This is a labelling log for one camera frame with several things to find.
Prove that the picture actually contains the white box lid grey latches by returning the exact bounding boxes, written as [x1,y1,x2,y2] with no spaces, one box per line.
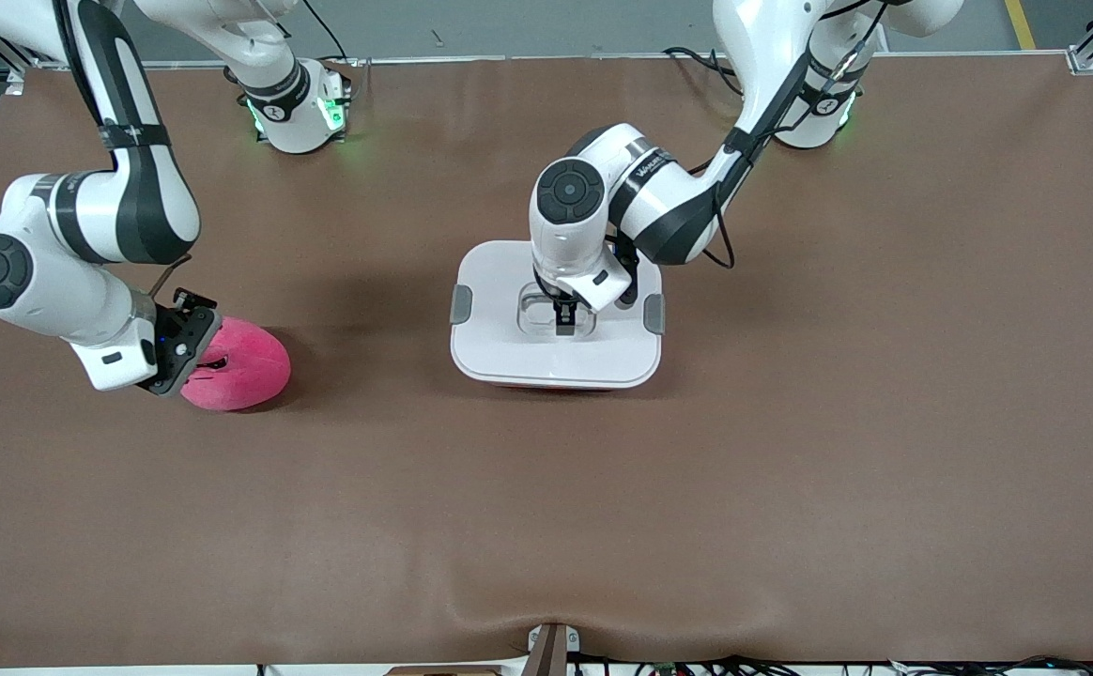
[449,240,668,390]

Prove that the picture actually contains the pink plush toy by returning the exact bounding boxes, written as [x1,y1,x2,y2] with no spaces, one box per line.
[178,316,292,412]

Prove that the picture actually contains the brown table mat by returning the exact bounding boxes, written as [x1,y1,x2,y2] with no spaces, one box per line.
[0,52,1093,669]

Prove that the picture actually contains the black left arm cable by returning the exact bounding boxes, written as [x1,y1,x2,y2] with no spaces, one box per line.
[687,0,885,270]

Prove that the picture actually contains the black base cables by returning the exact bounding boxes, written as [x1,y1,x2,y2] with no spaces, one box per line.
[662,45,745,97]

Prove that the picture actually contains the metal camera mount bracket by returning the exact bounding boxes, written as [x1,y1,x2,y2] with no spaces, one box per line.
[526,622,581,676]

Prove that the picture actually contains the thin black base cable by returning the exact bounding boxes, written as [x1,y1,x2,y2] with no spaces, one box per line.
[298,0,352,67]

